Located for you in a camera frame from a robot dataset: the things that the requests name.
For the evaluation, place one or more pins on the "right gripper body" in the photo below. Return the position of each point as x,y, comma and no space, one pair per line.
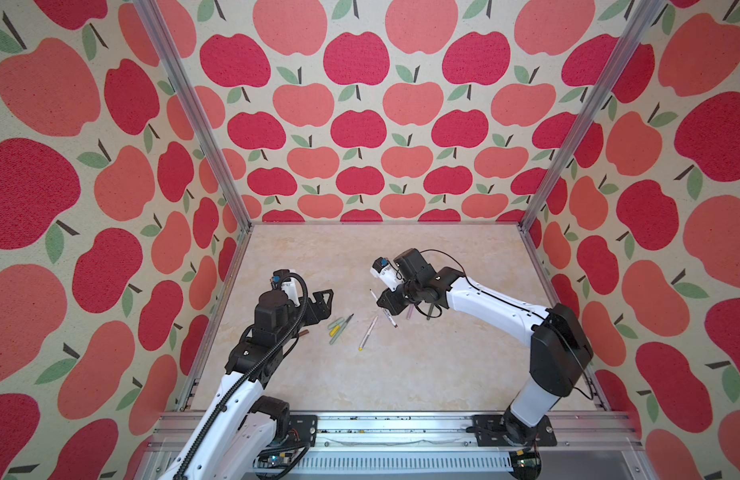
393,301

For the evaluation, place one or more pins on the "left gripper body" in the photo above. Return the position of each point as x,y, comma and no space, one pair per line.
309,316

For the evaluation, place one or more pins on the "white pen brown end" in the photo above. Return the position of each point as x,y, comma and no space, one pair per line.
384,310

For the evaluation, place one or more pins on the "white pen yellow tip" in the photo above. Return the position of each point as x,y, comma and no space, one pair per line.
368,333

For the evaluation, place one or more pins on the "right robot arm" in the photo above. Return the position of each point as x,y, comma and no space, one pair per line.
560,351

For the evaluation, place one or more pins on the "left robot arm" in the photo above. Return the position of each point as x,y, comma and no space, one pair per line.
244,384

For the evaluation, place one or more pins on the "light green pen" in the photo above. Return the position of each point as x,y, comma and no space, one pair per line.
338,330

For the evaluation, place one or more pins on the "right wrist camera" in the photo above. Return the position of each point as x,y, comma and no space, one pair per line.
384,270

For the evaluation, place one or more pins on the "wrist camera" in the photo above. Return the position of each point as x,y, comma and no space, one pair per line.
282,280
384,270

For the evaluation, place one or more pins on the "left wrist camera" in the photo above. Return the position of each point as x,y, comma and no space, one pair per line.
282,280

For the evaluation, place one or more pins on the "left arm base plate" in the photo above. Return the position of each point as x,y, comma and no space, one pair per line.
294,431

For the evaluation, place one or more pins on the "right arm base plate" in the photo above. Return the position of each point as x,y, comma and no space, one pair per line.
495,431

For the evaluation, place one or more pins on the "aluminium front rail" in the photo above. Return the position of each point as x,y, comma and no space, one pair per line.
425,445

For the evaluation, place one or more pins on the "left aluminium corner post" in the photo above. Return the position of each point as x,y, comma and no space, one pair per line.
158,31

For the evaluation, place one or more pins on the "aluminium corner post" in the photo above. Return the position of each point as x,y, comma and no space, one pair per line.
158,31
636,28

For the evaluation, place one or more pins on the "right aluminium corner post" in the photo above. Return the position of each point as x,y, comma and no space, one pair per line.
636,28

